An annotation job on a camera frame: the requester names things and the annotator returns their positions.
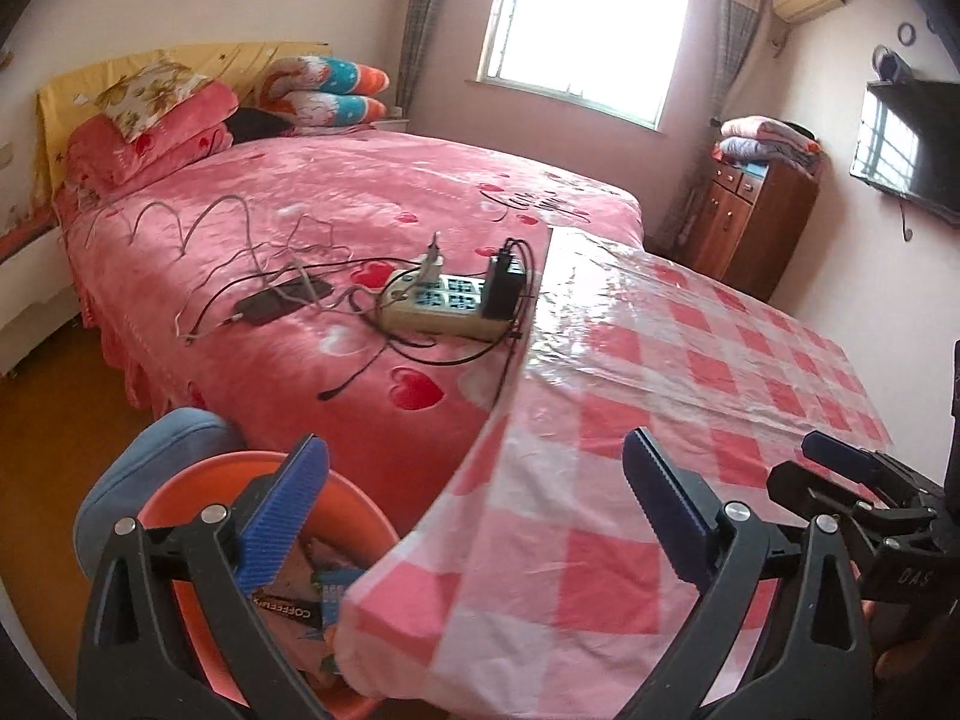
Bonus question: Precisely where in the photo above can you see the white nightstand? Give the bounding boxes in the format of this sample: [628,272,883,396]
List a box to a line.
[0,229,80,376]

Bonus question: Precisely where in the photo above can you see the pink checked tablecloth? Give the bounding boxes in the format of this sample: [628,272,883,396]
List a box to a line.
[334,229,897,720]

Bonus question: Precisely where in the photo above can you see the orange plastic bucket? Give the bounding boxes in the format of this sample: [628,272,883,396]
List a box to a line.
[139,450,402,720]

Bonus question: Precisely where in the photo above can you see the person's right hand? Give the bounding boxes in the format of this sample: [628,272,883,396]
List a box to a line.
[855,592,960,691]

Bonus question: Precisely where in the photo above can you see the wooden cabinet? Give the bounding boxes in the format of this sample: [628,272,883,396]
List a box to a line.
[686,157,820,301]

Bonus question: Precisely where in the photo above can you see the pink folded blanket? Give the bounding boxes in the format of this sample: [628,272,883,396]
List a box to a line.
[64,82,241,196]

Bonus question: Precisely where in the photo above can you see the black sachet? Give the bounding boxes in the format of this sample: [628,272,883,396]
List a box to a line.
[251,591,331,632]

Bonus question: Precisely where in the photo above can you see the window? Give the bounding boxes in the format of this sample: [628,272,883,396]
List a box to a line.
[476,0,691,130]

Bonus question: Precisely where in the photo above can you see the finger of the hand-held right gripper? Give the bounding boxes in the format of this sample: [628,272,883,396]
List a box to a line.
[766,459,901,533]
[801,431,946,511]

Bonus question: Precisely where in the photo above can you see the beige power strip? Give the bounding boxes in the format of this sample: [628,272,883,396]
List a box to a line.
[375,270,511,340]

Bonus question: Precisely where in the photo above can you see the bed with pink bedspread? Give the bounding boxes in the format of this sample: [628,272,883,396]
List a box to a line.
[56,127,646,481]

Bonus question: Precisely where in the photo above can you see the floral pillow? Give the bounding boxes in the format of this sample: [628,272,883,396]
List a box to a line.
[97,64,215,143]

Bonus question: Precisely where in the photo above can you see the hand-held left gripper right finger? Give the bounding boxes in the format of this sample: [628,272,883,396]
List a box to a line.
[622,427,878,720]

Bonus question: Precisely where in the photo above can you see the white cable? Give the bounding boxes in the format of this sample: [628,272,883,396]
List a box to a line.
[82,195,353,346]

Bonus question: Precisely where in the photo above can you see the yellow headboard cover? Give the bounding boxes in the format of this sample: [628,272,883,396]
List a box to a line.
[37,41,331,188]

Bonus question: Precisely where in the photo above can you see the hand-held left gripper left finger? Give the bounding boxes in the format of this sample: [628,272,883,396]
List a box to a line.
[75,433,335,720]

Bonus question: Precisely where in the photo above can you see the stack of folded blankets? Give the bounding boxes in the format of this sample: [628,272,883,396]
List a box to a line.
[711,116,822,173]

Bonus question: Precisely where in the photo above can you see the wall-mounted television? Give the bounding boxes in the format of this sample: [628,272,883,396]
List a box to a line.
[850,79,960,230]

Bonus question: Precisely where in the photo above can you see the colourful rolled quilt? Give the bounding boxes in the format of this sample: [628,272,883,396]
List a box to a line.
[259,54,392,137]

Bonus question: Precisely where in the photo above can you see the black cloth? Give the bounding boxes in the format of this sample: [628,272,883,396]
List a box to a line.
[225,109,297,143]

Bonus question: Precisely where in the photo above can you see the black cable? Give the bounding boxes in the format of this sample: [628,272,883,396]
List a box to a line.
[217,240,541,402]

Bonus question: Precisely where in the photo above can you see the grey checked curtain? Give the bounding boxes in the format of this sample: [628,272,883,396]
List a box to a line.
[397,0,457,117]
[671,0,770,241]

